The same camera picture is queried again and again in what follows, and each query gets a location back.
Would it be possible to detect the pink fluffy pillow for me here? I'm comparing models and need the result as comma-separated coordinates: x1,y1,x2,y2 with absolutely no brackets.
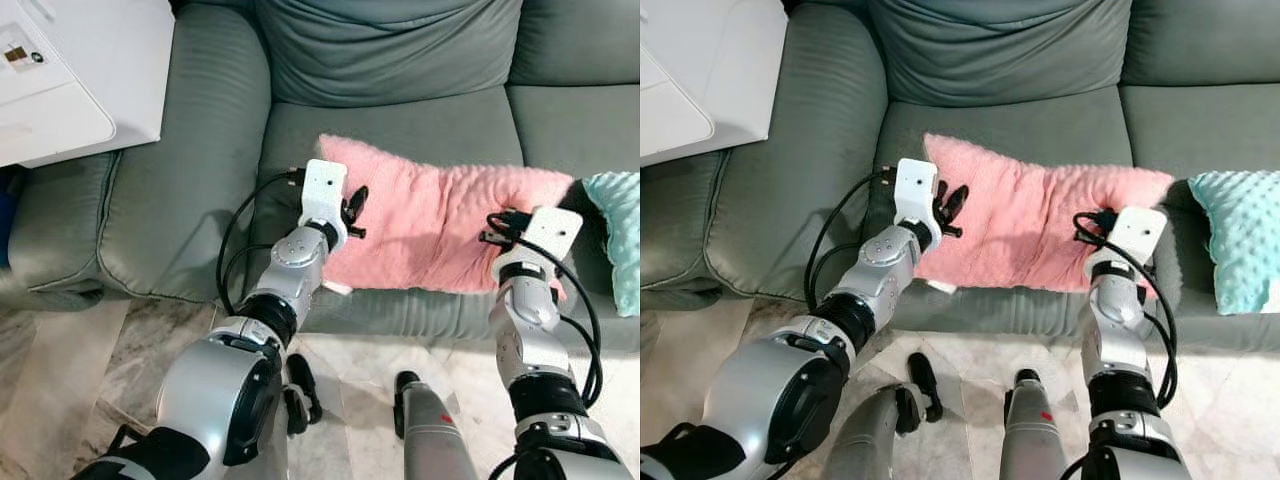
915,132,1176,299
318,133,576,299

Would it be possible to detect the teal dotted pillow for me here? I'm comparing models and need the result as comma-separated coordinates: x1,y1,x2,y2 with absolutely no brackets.
1188,170,1280,317
582,172,641,318

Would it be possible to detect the wide sofa back cushion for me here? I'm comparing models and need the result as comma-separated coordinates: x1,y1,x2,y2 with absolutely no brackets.
255,0,526,108
868,0,1137,107

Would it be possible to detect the grey green sofa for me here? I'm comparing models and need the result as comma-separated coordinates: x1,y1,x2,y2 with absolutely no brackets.
0,0,641,353
640,0,1280,353

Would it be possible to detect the smooth sofa back cushion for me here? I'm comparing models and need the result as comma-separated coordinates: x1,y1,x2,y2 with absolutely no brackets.
1120,0,1280,89
508,0,641,89

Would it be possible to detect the silver left robot leg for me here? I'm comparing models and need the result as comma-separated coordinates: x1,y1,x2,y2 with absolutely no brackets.
268,352,324,480
828,352,944,480

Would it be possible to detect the silver robot leg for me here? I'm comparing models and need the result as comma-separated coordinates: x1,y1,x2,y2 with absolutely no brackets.
268,352,324,480
1000,368,1073,480
393,370,483,480
828,352,944,480

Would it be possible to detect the white printer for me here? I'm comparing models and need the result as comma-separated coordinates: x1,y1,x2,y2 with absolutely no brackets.
640,45,717,168
0,0,117,168

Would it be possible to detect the silver right robot leg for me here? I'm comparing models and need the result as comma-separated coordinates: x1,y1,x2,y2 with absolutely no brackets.
393,370,483,480
1000,368,1073,480

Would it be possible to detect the white side table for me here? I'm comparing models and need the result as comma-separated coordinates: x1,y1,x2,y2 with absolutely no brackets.
640,0,789,166
20,0,176,169

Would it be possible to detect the dark blue object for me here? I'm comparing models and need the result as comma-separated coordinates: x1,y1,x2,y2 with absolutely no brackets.
0,165,26,271

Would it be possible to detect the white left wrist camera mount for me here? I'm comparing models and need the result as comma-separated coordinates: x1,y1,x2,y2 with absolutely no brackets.
893,157,942,251
298,158,349,251

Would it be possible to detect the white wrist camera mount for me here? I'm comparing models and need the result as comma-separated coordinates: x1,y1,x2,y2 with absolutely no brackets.
495,207,584,286
893,157,942,251
298,158,349,251
1087,206,1169,281

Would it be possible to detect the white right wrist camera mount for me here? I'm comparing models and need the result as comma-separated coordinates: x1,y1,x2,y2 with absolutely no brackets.
495,207,584,286
1087,206,1169,281

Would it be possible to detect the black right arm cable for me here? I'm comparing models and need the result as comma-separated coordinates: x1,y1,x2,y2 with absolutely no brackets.
1128,250,1180,408
528,238,605,408

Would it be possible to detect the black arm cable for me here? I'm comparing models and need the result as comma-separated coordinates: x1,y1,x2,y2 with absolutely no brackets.
216,168,306,317
1128,250,1180,408
528,238,605,408
804,168,901,313

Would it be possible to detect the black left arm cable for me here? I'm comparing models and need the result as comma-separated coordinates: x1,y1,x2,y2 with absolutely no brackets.
216,168,306,317
804,168,901,313

